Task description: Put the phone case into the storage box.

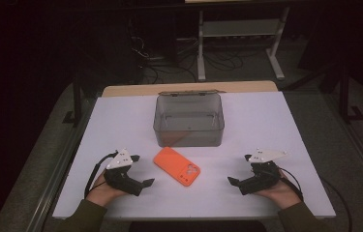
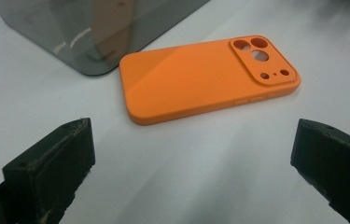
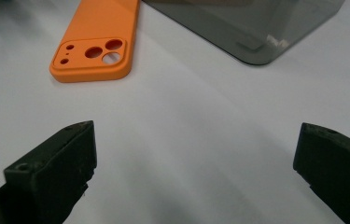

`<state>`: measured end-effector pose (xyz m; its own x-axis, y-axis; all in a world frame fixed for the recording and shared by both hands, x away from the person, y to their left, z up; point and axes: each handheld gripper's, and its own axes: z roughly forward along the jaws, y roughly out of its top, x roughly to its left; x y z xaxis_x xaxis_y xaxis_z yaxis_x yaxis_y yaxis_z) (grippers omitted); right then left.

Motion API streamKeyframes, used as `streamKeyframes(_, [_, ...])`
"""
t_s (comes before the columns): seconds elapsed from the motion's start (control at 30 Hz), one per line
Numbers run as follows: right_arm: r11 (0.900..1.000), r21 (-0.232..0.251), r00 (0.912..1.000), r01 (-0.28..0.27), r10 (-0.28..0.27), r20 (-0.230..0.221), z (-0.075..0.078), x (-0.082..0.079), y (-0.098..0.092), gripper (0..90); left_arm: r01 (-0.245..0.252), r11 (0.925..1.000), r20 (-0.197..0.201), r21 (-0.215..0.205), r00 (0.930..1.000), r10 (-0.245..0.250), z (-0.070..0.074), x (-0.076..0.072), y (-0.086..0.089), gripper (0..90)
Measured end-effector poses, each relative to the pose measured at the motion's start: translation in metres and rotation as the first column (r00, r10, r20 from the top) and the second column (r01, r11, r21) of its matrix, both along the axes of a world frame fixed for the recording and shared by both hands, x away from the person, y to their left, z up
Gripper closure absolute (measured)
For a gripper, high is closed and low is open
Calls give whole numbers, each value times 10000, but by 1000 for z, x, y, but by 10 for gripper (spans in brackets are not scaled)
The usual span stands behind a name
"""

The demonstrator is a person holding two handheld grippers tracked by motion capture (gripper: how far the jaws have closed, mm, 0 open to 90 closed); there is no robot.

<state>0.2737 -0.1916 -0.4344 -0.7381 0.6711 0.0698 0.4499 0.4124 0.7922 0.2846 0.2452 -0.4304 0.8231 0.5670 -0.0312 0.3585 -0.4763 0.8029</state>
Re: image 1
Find person's left hand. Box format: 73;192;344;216
86;172;129;208

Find left hand-held gripper black cable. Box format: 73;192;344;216
83;150;119;199

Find tangle of floor cables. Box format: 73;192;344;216
130;35;245;85

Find clear grey plastic box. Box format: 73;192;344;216
152;89;227;148

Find white metal desk frame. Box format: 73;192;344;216
197;6;290;82

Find hand-held gripper black cable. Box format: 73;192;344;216
83;150;119;199
277;167;353;232

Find person's right hand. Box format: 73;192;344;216
255;170;302;211

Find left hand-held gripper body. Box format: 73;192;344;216
104;148;144;197

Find orange phone case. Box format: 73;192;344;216
153;146;201;188

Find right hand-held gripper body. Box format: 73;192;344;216
238;148;287;196

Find black metal stand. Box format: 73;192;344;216
338;64;363;125
62;73;83;129

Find right hand-held gripper black cable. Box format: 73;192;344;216
277;167;353;232

